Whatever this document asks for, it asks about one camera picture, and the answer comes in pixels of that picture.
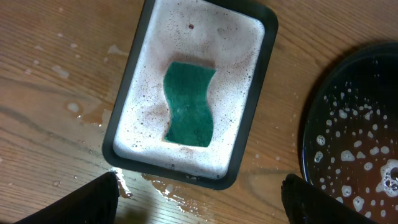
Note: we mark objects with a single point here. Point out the green yellow sponge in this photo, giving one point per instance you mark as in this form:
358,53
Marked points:
185,88

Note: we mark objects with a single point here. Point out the round black tray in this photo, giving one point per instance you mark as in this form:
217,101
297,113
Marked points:
349,144

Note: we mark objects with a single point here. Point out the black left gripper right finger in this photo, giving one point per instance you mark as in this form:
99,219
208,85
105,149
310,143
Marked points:
304,203

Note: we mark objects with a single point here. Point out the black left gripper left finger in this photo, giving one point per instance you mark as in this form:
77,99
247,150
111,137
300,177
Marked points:
96,203

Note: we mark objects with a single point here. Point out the rectangular pink sponge tray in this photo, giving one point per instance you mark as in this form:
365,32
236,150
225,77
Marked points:
233,37

